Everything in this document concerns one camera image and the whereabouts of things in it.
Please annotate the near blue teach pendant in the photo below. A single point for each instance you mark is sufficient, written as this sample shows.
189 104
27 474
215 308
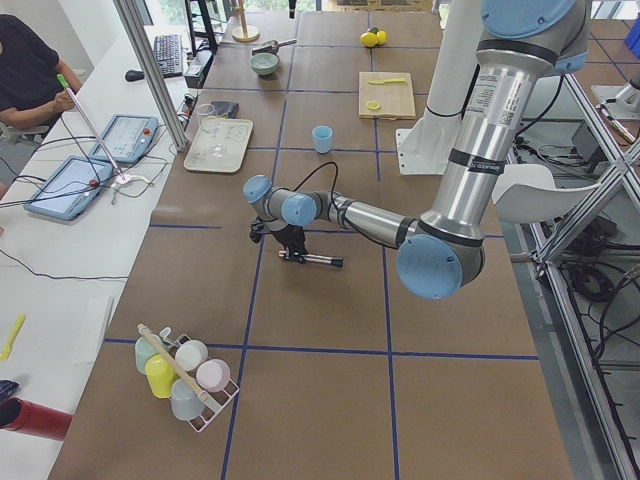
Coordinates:
70 189

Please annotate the blue paper cup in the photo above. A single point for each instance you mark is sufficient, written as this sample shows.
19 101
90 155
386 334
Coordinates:
322 138

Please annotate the red bottle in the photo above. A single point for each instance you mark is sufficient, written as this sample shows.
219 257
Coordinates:
25 417

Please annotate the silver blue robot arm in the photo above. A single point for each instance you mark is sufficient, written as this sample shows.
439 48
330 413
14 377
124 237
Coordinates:
492 55

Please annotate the yellow lemon left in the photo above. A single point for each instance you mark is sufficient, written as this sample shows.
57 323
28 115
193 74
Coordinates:
369 39

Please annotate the green bowl of ice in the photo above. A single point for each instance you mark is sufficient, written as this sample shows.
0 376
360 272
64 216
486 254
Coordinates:
264 64

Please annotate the grey blue cup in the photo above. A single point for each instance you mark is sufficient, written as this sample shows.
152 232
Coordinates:
184 402

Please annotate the mint green cup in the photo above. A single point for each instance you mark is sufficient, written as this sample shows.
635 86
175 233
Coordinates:
143 351

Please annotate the white wire cup rack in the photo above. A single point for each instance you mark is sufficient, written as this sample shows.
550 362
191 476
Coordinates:
217 401

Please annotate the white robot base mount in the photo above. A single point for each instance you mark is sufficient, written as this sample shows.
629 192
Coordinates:
424 148

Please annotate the seated person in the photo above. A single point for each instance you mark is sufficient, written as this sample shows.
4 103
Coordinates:
31 94

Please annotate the blue teach pendant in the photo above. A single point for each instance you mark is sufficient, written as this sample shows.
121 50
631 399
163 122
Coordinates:
70 189
129 137

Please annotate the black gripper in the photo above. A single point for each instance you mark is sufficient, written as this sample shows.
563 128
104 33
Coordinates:
292 235

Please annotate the pink cup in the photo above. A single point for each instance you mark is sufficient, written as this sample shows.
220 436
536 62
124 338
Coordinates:
213 375

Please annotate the yellow plastic knife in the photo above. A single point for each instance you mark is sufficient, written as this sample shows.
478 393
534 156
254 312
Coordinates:
385 81

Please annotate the yellow cup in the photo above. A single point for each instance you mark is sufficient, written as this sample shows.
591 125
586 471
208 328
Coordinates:
160 376

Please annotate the cream bear tray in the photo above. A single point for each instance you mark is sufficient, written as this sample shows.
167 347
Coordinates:
234 135

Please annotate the yellow plastic utensil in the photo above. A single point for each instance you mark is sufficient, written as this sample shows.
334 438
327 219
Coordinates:
14 332

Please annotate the far blue teach pendant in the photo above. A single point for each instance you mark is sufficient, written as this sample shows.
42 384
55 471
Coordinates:
129 137

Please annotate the clear wine glass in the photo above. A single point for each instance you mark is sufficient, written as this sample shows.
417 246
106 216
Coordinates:
210 125

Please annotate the white plastic chair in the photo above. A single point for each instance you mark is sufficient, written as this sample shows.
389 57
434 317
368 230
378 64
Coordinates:
527 193

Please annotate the black keyboard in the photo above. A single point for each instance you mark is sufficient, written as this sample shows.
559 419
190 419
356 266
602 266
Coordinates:
168 54

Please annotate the steel ice scoop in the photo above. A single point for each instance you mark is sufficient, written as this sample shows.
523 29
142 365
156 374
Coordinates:
272 46

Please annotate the steel muddler black tip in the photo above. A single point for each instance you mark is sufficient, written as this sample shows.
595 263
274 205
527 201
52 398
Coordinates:
320 259

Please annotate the wooden cutting board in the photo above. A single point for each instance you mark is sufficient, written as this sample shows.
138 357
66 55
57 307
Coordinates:
397 100

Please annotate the aluminium frame post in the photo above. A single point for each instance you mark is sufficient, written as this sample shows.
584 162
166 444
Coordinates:
134 28

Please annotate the white cup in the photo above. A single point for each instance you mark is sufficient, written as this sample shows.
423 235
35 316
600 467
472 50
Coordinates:
191 354

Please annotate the yellow lemon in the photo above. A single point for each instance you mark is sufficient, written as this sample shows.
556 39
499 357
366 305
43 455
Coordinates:
381 37
369 39

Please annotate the black computer mouse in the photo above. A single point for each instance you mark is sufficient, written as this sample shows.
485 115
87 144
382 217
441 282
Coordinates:
134 75

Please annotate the yellow lemon right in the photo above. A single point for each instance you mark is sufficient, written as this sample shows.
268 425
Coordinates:
381 37

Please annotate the wooden stick on rack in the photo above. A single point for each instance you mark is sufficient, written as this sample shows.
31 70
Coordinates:
148 334

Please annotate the grey folded cloth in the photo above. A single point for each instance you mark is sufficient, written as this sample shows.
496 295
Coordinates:
225 109

